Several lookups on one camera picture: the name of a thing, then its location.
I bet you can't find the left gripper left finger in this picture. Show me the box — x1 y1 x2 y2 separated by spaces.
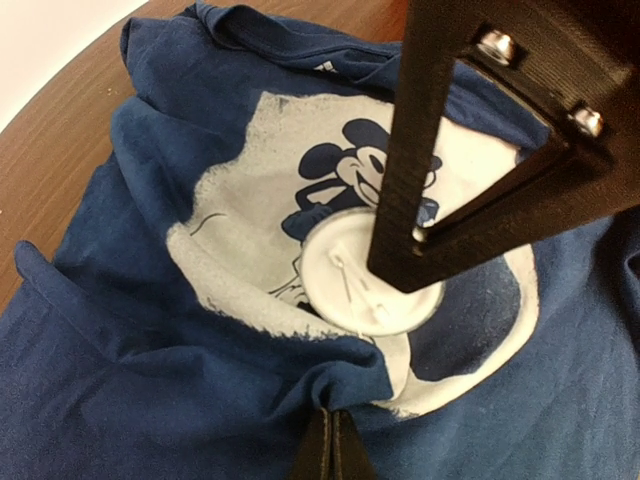
288 408 333 480

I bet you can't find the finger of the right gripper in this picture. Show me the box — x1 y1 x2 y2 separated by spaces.
368 1 639 292

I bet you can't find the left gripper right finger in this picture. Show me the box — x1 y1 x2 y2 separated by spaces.
333 410 377 480

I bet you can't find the portrait round brooch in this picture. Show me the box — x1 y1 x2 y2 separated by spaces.
299 208 445 337

